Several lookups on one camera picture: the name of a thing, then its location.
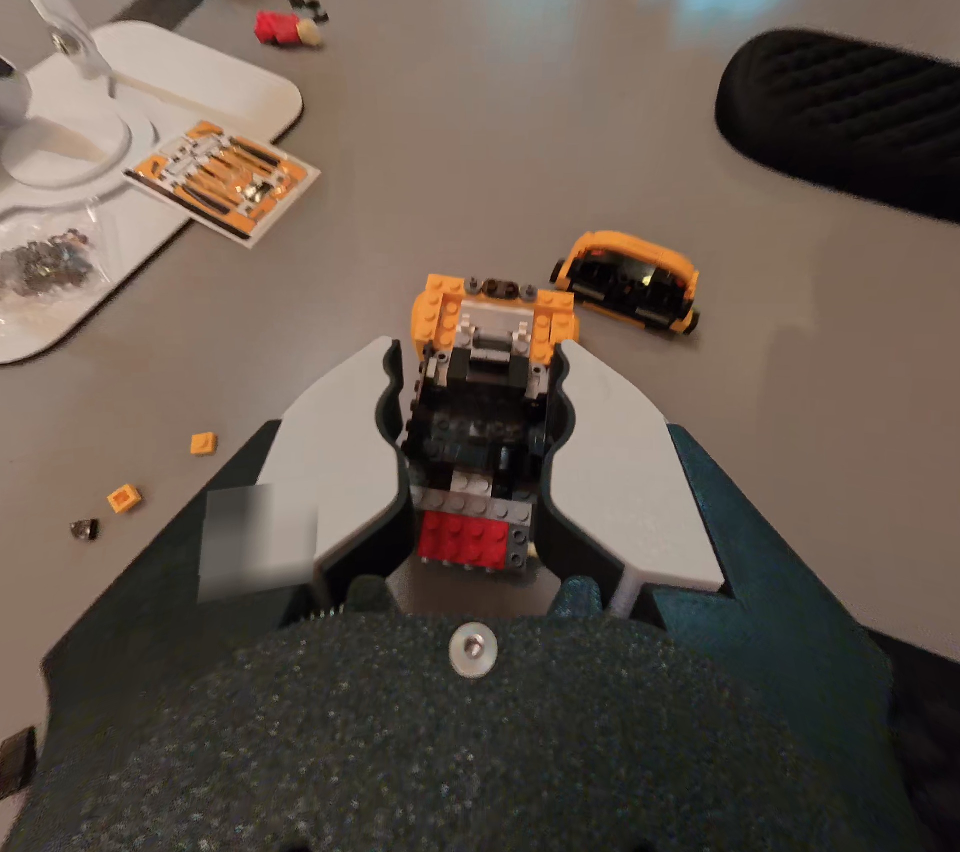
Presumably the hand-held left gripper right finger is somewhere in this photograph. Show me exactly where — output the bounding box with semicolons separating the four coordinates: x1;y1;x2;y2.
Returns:
538;340;726;619

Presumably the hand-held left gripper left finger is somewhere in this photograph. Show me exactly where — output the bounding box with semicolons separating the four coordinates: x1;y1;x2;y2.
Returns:
257;335;417;609

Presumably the orange black lego car chassis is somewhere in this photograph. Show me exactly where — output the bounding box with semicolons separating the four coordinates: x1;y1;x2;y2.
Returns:
401;273;581;573

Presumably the orange black lego assembly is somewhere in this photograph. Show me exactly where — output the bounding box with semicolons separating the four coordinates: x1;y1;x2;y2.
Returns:
549;230;702;338

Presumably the red lego minifigure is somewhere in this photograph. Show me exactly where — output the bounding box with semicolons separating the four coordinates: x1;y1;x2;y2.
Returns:
253;10;325;51

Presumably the chunky black lego piece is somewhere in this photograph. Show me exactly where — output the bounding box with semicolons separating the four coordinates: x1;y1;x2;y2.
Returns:
0;726;38;798

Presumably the orange sticker sheet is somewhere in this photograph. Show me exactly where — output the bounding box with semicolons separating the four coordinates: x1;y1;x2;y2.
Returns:
122;119;322;249

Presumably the clear bag of screws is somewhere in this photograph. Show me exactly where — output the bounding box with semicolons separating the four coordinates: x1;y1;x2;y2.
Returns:
0;196;121;336

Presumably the white book stand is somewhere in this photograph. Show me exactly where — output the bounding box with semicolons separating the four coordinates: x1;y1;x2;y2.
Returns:
0;0;304;366

